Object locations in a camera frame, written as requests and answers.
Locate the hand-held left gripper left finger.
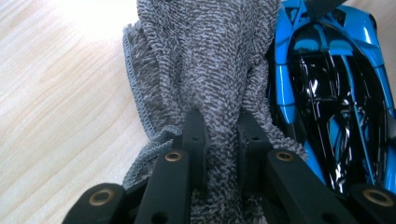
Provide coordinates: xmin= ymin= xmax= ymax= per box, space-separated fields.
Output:
xmin=181 ymin=106 xmax=210 ymax=191

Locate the blue toy car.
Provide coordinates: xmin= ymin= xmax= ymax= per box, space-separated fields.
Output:
xmin=266 ymin=0 xmax=396 ymax=196

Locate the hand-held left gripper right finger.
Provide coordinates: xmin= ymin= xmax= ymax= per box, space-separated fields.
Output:
xmin=238 ymin=109 xmax=273 ymax=194

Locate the grey terry towel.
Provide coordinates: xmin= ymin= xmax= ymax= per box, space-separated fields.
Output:
xmin=121 ymin=0 xmax=310 ymax=224

